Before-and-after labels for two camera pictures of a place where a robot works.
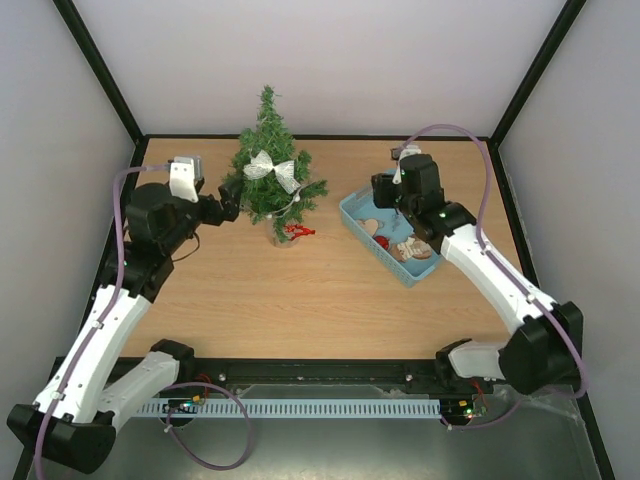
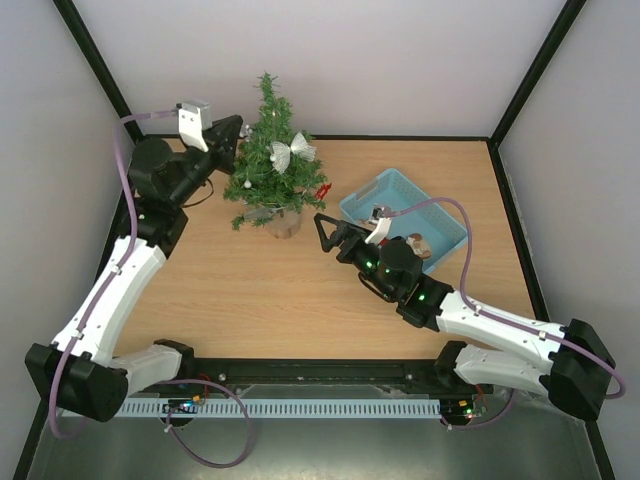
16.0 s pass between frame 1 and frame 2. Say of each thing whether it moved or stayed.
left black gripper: moved
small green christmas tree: moved
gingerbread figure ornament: stayed
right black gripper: moved
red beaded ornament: moved
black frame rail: stayed
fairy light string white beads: moved
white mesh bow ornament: moved
